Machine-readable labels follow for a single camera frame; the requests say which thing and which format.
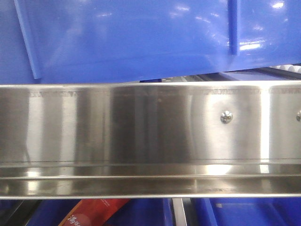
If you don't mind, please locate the screw on steel rail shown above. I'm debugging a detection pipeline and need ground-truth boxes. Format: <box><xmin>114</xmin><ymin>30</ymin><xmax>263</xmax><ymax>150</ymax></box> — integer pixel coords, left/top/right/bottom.
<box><xmin>220</xmin><ymin>110</ymin><xmax>233</xmax><ymax>124</ymax></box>

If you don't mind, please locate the large blue plastic bin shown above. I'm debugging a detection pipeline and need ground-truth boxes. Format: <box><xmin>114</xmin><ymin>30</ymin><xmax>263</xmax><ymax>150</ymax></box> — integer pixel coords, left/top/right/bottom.
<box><xmin>0</xmin><ymin>0</ymin><xmax>301</xmax><ymax>84</ymax></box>

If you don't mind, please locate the stainless steel rack front rail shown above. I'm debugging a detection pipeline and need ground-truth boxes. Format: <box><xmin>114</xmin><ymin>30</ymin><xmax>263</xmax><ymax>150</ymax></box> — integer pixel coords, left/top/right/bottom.
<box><xmin>0</xmin><ymin>81</ymin><xmax>301</xmax><ymax>199</ymax></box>

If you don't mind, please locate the blue bin on lower shelf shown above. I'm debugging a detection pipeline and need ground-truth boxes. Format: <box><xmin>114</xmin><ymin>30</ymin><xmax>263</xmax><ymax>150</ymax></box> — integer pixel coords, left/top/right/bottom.
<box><xmin>169</xmin><ymin>197</ymin><xmax>301</xmax><ymax>226</ymax></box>

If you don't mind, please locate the red cardboard box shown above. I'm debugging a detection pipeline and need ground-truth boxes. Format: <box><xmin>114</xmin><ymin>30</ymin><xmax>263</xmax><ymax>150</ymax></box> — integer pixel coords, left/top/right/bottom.
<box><xmin>59</xmin><ymin>198</ymin><xmax>130</xmax><ymax>226</ymax></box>

